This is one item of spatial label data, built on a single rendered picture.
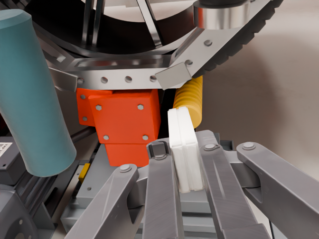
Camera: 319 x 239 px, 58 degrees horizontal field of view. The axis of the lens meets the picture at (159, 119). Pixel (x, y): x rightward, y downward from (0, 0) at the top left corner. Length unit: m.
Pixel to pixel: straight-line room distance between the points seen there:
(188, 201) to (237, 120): 0.76
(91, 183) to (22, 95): 0.48
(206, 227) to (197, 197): 0.08
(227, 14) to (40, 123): 0.33
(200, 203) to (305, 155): 0.64
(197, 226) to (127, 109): 0.40
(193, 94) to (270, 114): 0.97
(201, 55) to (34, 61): 0.25
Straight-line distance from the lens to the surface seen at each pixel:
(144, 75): 0.50
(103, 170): 0.90
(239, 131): 1.38
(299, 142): 1.37
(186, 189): 0.17
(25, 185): 0.75
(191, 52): 0.48
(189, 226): 0.81
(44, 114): 0.47
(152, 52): 0.58
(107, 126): 0.57
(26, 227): 0.71
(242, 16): 0.24
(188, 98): 0.55
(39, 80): 0.45
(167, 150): 0.15
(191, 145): 0.15
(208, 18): 0.23
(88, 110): 0.57
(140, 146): 0.58
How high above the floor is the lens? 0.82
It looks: 34 degrees down
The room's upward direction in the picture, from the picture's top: 7 degrees counter-clockwise
